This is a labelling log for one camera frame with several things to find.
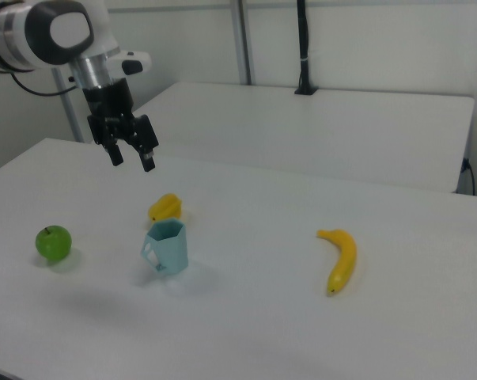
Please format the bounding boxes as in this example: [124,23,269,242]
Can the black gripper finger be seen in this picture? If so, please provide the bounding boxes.
[122,113,161,173]
[86,114,124,168]

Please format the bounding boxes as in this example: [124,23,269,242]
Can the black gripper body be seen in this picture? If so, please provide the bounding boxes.
[81,78,137,120]

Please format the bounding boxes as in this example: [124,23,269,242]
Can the light blue hexagonal mug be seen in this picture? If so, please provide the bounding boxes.
[139,219,190,276]

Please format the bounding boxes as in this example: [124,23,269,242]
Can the yellow starfruit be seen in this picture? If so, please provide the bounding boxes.
[147,192,183,222]

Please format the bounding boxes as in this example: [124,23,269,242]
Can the green apple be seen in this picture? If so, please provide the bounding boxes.
[34,225,73,261]

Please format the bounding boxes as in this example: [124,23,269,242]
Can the black pole with base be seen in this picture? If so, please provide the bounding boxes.
[293,0,319,96]

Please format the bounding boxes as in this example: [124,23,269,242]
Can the yellow banana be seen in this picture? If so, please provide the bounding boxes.
[316,228,358,298]

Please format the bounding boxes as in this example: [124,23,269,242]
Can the thin aluminium frame post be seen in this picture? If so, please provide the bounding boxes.
[51,66,85,144]

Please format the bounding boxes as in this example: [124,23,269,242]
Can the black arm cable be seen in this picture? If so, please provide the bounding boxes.
[0,67,79,97]

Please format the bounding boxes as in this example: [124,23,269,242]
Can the aluminium partition post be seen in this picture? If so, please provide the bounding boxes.
[229,0,256,86]

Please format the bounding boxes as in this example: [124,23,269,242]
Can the black cable with plug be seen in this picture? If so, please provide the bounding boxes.
[460,157,477,196]

